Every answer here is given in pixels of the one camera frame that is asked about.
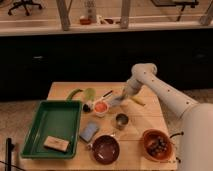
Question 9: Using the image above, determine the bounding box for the grey towel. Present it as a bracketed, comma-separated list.
[108, 95, 121, 107]

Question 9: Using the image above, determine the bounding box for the purple bowl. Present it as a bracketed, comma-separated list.
[92, 135, 120, 165]

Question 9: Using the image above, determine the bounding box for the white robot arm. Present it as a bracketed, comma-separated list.
[121, 63, 213, 171]

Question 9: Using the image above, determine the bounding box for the orange bowl with nuts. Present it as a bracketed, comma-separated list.
[140, 129, 173, 163]

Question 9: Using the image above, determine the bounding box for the red bowl on shelf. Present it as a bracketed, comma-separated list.
[79, 18, 92, 25]

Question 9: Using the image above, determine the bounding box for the small metal cup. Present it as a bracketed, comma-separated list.
[116, 113, 129, 130]

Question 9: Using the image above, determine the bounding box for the white cup orange inside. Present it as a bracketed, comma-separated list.
[93, 101, 109, 117]

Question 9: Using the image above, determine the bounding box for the green spatula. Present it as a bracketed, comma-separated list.
[67, 88, 96, 101]

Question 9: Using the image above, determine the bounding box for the small black round object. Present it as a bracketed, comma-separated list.
[83, 103, 93, 113]

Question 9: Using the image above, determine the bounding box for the blue sponge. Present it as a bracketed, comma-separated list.
[79, 122, 100, 142]

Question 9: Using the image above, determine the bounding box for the green plastic tray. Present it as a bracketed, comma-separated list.
[21, 100, 82, 159]

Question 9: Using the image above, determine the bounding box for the tan sponge block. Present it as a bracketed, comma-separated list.
[44, 136, 69, 152]

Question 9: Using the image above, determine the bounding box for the white bottle on shelf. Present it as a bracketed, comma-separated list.
[84, 0, 97, 23]

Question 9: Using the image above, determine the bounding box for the black office chair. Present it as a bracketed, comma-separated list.
[8, 0, 43, 16]

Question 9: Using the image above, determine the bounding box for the black handled brush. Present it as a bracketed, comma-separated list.
[96, 90, 113, 101]

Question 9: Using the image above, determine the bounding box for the black cable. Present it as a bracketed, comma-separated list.
[169, 131, 185, 140]

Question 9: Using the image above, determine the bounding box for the black stand post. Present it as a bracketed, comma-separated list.
[5, 138, 14, 171]

